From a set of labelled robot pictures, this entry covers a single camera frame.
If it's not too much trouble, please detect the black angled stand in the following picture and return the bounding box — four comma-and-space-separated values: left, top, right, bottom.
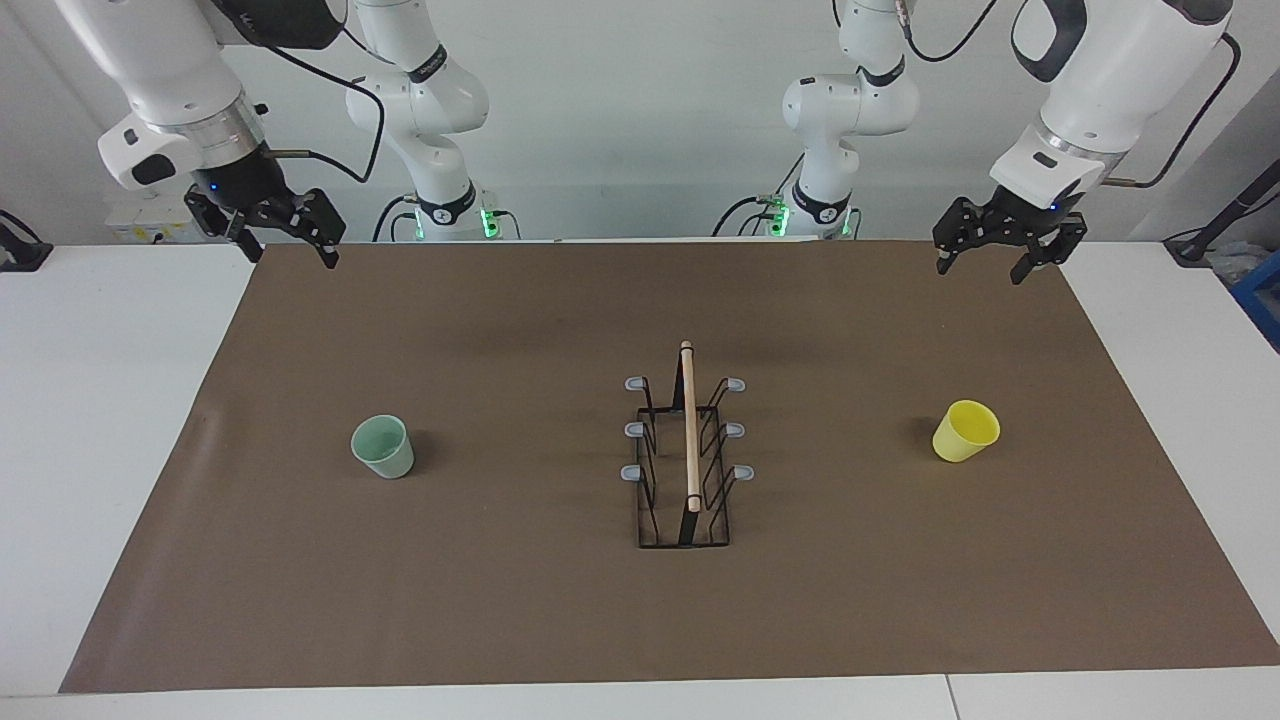
1165, 158, 1280, 267

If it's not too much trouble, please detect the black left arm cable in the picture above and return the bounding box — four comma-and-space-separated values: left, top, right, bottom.
895, 0, 1243, 191

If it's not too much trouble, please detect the blue storage box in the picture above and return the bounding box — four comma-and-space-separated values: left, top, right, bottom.
1230, 250, 1280, 351

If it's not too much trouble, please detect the black base cable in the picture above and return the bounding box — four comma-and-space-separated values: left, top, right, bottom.
373, 193, 421, 243
712, 190, 796, 239

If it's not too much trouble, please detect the yellow plastic cup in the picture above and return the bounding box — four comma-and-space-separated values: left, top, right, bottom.
932, 399, 1002, 464

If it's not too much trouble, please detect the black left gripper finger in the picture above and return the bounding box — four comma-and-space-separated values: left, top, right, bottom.
933, 198, 993, 276
1010, 213, 1089, 286

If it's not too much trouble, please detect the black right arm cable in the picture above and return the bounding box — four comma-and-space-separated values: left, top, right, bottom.
262, 40, 387, 186

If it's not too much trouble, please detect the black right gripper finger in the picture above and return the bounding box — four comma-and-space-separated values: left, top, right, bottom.
285, 188, 346, 269
185, 190, 263, 263

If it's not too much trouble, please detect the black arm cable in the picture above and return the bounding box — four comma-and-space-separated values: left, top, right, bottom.
262, 40, 387, 186
895, 0, 1243, 191

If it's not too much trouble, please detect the black clamp mount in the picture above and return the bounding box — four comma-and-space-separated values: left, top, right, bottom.
0, 208, 53, 273

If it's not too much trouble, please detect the black wire cup rack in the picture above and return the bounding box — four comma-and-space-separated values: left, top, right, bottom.
620, 340, 756, 549

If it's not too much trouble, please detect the white power strip box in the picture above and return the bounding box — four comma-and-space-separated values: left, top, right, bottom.
105, 195, 216, 244

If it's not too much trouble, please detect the clear plastic bag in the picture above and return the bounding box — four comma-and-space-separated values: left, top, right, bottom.
1208, 243, 1267, 283

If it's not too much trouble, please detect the pale green plastic cup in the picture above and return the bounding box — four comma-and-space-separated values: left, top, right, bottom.
350, 414, 416, 480

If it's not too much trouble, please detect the brown table mat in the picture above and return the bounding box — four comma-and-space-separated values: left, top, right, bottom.
58, 240, 1280, 694

